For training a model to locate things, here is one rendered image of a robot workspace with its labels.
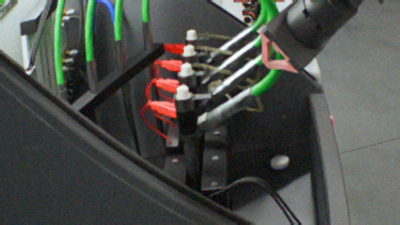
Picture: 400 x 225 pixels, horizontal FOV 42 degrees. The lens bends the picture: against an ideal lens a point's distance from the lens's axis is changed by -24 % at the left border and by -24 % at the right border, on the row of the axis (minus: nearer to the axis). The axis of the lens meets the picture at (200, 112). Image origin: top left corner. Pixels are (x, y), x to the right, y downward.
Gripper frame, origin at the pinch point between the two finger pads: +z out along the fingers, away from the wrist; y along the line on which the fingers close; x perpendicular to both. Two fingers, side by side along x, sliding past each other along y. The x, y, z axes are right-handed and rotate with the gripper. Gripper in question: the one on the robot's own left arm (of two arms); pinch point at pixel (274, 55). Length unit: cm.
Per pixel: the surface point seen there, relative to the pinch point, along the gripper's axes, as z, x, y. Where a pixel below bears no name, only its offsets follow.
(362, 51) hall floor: 221, 43, -244
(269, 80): 1.7, 1.8, 2.2
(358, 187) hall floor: 141, 72, -102
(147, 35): 37.2, -18.0, -10.7
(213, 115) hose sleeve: 10.6, 0.4, 6.1
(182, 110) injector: 21.2, -3.0, 3.1
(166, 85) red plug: 30.2, -7.9, -2.7
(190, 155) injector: 26.6, 2.7, 4.3
